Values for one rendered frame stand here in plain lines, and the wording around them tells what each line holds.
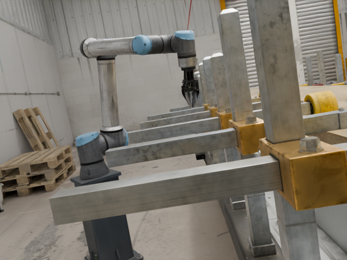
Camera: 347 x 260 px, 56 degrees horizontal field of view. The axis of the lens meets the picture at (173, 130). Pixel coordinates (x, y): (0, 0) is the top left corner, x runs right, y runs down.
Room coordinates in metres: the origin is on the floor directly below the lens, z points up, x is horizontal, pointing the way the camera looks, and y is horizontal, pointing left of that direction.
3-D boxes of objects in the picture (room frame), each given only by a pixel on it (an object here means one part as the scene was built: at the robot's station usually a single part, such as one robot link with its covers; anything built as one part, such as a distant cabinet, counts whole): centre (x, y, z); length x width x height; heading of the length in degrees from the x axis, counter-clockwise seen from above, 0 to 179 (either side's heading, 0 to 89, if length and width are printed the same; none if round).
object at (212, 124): (0.83, -0.13, 0.95); 0.50 x 0.04 x 0.04; 88
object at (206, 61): (1.12, -0.16, 0.90); 0.03 x 0.03 x 0.48; 88
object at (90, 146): (2.06, 0.54, 0.79); 0.17 x 0.15 x 0.18; 133
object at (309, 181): (0.35, -0.12, 0.95); 0.13 x 0.06 x 0.05; 178
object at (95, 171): (2.05, 0.55, 0.65); 0.19 x 0.19 x 0.10
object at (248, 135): (0.60, -0.13, 0.95); 0.13 x 0.06 x 0.05; 178
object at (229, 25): (0.62, -0.14, 0.94); 0.03 x 0.03 x 0.48; 88
